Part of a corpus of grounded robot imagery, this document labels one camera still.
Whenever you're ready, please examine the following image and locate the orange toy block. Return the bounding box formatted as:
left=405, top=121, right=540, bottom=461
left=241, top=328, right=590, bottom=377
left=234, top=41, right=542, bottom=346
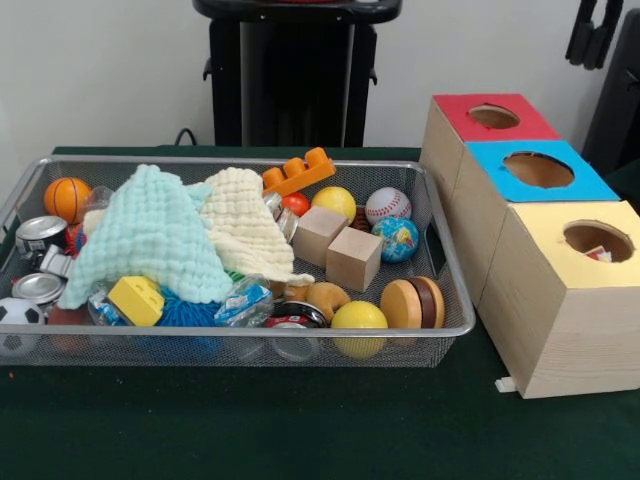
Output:
left=262, top=146, right=337, bottom=197

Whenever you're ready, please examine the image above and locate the dark green tablecloth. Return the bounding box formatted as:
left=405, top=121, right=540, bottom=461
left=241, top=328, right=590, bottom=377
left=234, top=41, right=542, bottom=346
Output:
left=602, top=162, right=640, bottom=211
left=0, top=145, right=640, bottom=480

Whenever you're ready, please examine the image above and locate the cream waffle cloth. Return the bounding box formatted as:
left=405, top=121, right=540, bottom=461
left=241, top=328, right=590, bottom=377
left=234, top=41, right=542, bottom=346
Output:
left=82, top=167, right=315, bottom=284

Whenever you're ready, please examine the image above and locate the wooden cube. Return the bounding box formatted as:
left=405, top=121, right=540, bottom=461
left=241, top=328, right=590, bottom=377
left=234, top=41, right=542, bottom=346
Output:
left=292, top=205, right=350, bottom=269
left=326, top=226, right=385, bottom=294

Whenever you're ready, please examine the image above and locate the wooden box with three holes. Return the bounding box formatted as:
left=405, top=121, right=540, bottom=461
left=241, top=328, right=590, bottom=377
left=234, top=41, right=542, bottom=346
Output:
left=418, top=92, right=640, bottom=400

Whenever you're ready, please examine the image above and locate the wooden toy burger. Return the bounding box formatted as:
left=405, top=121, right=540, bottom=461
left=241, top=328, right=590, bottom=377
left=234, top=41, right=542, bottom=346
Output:
left=379, top=275, right=446, bottom=330

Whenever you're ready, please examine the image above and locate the orange toy basketball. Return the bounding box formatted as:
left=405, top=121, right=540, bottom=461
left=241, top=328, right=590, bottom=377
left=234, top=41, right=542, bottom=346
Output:
left=43, top=176, right=94, bottom=225

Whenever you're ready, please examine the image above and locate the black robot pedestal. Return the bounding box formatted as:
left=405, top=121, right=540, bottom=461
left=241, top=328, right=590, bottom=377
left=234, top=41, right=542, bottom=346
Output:
left=192, top=0, right=404, bottom=149

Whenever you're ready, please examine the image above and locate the black office chair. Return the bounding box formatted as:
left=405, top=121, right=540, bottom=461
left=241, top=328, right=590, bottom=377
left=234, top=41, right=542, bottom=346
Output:
left=582, top=7, right=640, bottom=174

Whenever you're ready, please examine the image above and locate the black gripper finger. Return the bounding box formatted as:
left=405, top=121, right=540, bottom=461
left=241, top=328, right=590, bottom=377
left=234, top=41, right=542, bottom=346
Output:
left=583, top=0, right=625, bottom=71
left=564, top=0, right=599, bottom=65

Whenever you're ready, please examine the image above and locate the white baseball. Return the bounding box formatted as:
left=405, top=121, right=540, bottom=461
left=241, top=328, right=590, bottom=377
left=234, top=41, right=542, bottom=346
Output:
left=364, top=187, right=413, bottom=226

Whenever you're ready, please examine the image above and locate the yellow ball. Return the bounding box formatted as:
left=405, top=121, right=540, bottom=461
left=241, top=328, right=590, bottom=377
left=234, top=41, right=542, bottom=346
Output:
left=331, top=300, right=390, bottom=359

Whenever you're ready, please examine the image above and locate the multicoloured patterned cloth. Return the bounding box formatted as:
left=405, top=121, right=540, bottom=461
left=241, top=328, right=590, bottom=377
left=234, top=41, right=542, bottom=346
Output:
left=582, top=244, right=615, bottom=264

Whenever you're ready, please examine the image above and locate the silver wire mesh bin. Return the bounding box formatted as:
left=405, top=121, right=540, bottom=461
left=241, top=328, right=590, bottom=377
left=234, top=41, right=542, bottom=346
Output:
left=0, top=154, right=476, bottom=369

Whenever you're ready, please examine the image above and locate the globe print ball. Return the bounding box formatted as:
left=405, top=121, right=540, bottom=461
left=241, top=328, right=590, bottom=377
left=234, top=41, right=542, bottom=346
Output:
left=370, top=215, right=420, bottom=265

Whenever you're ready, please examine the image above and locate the mint green waffle cloth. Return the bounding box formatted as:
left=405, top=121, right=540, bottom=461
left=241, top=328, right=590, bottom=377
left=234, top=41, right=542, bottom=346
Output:
left=57, top=163, right=234, bottom=310

